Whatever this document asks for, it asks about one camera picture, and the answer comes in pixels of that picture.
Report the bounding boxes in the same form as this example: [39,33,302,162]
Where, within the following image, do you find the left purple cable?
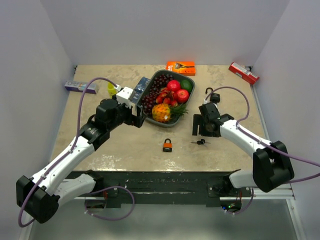
[17,77,118,228]

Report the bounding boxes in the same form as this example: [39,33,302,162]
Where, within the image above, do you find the red strawberry cluster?
[155,87,178,107]

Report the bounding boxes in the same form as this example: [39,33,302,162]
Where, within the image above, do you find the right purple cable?
[203,86,320,185]

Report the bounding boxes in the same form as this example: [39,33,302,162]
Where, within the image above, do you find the blue blister pack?
[130,77,151,104]

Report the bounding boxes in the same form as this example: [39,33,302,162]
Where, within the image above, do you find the red white box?
[228,62,260,85]

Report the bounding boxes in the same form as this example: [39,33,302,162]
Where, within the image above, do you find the yellow glue bottle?
[107,83,117,98]

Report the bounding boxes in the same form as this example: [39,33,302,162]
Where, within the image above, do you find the purple white toothpaste box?
[64,80,99,95]

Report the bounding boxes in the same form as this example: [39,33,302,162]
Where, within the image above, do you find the dark red grape bunch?
[141,74,174,118]

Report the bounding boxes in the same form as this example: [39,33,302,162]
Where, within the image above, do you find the green avocado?
[180,79,193,93]

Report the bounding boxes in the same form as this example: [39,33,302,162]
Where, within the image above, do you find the black base frame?
[67,169,253,209]

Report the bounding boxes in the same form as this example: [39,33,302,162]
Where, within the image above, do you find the orange black padlock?
[162,138,173,153]

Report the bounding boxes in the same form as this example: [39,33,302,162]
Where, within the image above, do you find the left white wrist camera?
[115,84,134,109]

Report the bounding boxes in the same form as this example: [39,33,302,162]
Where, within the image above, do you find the lower purple cable loop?
[84,185,136,221]

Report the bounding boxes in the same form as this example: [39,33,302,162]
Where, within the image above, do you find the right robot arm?
[192,102,295,197]

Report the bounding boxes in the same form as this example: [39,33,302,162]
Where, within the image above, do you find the orange razor box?
[165,61,196,76]

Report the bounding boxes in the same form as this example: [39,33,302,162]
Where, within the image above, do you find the grey fruit tray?
[135,70,195,128]

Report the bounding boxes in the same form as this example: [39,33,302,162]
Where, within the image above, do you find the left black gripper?
[107,99,147,131]

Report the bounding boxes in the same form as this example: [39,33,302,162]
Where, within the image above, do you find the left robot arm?
[16,99,146,227]

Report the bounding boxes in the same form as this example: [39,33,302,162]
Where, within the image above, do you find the small black key bunch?
[191,138,211,147]

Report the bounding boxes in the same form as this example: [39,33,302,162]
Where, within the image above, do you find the red apple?
[176,89,190,104]

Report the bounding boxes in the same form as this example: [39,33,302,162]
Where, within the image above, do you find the red pomegranate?
[166,80,181,92]

